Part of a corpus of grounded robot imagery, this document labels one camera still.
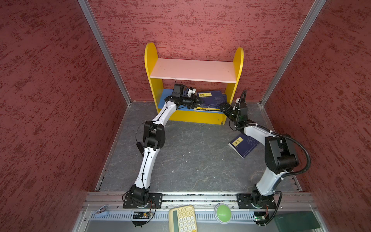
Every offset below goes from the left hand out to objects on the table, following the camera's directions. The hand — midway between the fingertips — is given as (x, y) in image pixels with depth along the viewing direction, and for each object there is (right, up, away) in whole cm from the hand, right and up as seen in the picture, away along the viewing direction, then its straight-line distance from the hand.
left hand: (204, 104), depth 92 cm
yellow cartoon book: (+2, -3, +2) cm, 4 cm away
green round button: (+7, -56, -23) cm, 61 cm away
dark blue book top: (+7, +4, +3) cm, 8 cm away
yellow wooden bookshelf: (-7, +10, +2) cm, 12 cm away
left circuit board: (-35, -59, -20) cm, 71 cm away
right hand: (+12, -3, +3) cm, 13 cm away
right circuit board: (+26, -58, -22) cm, 67 cm away
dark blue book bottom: (+27, -27, +4) cm, 39 cm away
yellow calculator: (-13, -57, -25) cm, 64 cm away
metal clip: (-53, -54, -23) cm, 79 cm away
